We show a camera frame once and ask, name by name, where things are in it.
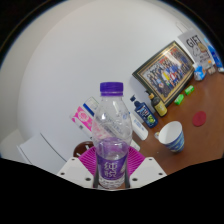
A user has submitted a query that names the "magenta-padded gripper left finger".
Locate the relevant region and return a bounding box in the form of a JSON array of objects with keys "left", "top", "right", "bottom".
[{"left": 57, "top": 148, "right": 98, "bottom": 188}]

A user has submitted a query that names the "white paper gift bag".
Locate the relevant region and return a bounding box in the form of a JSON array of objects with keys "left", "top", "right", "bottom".
[{"left": 176, "top": 29, "right": 212, "bottom": 64}]

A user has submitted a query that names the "long pink box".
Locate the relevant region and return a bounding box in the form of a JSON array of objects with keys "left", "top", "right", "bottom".
[{"left": 69, "top": 105, "right": 94, "bottom": 133}]

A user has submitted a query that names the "flat round red coaster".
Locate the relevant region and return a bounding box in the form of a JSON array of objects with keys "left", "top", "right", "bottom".
[{"left": 192, "top": 110, "right": 208, "bottom": 128}]

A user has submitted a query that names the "clear purple-capped water bottle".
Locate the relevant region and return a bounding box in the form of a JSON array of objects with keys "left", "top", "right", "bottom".
[{"left": 91, "top": 81, "right": 134, "bottom": 190}]

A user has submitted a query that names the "white bottle with blue cap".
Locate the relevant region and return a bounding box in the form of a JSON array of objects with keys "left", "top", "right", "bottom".
[{"left": 128, "top": 111, "right": 150, "bottom": 141}]

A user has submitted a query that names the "blue and white paper cup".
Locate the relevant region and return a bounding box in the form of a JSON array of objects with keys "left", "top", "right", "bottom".
[{"left": 157, "top": 120, "right": 186, "bottom": 154}]

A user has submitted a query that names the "framed group photo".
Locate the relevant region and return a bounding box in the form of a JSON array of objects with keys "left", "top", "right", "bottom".
[{"left": 131, "top": 40, "right": 196, "bottom": 108}]

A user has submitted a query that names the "dark blue pump bottle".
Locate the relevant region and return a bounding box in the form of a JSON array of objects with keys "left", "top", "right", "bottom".
[{"left": 129, "top": 94, "right": 159, "bottom": 129}]

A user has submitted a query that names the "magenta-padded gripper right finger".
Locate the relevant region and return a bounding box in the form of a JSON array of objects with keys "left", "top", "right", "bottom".
[{"left": 125, "top": 146, "right": 168, "bottom": 188}]

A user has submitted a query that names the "amber pump bottle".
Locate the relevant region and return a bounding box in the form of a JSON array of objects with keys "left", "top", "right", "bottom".
[{"left": 144, "top": 90, "right": 168, "bottom": 118}]

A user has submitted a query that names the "small brown snack pack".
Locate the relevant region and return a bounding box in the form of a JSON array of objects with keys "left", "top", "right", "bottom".
[{"left": 205, "top": 64, "right": 217, "bottom": 75}]

